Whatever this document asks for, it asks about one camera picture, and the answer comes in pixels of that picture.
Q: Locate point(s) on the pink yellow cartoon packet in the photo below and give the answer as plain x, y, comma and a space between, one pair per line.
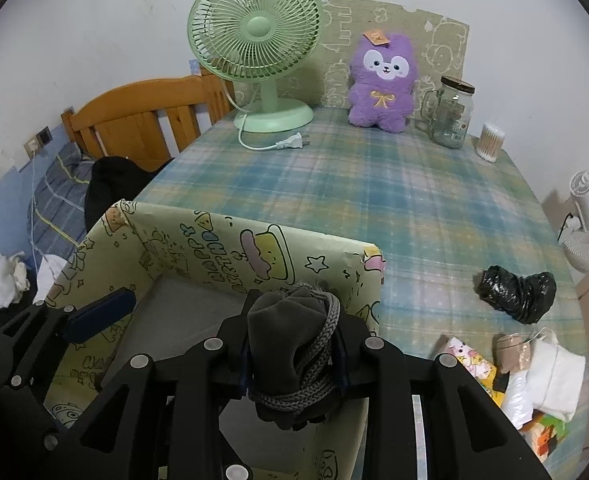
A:
464, 357

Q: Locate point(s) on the green desk fan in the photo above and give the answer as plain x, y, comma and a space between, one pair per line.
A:
259, 27

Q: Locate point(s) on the beige patterned board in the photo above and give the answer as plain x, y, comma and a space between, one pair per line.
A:
444, 45

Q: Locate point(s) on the colourful orange packet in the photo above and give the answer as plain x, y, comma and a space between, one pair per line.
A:
549, 432

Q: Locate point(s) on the dark wall socket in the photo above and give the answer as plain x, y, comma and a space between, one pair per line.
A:
45, 135

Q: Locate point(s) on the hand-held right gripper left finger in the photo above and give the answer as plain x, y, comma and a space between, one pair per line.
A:
234, 360

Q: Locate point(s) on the black cloth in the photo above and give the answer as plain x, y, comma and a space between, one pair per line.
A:
114, 180

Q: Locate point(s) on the black plastic bag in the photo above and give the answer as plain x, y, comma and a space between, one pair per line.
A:
519, 292

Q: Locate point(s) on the white wall socket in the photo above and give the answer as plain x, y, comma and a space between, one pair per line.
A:
32, 146

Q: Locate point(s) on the purple plush toy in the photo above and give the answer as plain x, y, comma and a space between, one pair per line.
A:
382, 95

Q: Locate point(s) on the glass jar mug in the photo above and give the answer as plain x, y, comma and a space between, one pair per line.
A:
449, 120

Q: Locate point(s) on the cotton swab container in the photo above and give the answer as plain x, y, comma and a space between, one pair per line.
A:
490, 142

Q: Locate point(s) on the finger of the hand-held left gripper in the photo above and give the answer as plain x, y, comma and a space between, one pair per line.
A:
102, 312

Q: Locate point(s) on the blue plaid pillow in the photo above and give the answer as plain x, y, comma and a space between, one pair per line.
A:
54, 195

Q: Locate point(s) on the cartoon printed yellow box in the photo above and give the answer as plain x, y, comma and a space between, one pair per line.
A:
199, 245

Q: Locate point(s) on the wooden bed headboard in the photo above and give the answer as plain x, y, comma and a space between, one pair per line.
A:
139, 105

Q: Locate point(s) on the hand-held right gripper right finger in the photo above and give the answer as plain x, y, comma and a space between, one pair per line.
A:
357, 365

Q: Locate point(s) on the white plastic bag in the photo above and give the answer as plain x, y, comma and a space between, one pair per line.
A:
554, 380

